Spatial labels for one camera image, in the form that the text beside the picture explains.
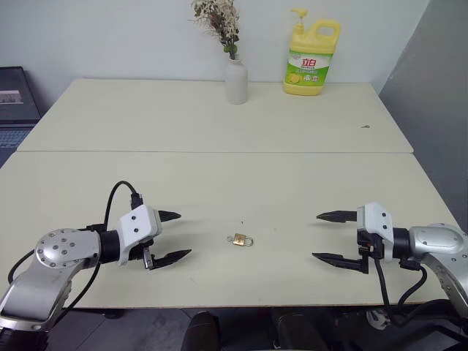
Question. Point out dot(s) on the yellow dish soap bottle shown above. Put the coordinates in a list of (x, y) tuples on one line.
[(307, 69)]

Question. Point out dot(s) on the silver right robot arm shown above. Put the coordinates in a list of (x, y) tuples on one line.
[(435, 241)]

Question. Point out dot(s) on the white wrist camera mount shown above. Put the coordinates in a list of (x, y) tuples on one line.
[(376, 219), (137, 223)]

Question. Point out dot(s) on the dark rounded shape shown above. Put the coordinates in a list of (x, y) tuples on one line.
[(296, 332), (202, 332)]

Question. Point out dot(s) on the white ceramic vase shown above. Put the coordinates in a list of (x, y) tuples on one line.
[(236, 82)]

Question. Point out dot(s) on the dark laptop computer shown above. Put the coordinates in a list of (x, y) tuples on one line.
[(16, 98)]

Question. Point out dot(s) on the small brass padlock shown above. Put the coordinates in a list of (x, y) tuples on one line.
[(240, 240)]

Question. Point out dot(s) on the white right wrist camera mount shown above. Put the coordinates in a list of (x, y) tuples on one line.
[(376, 219)]

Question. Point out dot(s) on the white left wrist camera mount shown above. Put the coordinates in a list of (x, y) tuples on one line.
[(137, 223)]

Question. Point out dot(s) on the grey partition panel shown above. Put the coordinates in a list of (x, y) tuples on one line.
[(428, 91)]

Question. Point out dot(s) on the dried flower bouquet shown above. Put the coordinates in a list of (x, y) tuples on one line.
[(219, 18)]

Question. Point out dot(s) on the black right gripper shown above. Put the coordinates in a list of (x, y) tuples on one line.
[(373, 248)]

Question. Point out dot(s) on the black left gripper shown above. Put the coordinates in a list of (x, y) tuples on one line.
[(146, 244)]

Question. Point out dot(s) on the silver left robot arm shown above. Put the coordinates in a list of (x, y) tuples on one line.
[(55, 256)]

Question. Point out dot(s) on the white rounded object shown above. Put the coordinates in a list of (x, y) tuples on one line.
[(377, 319)]

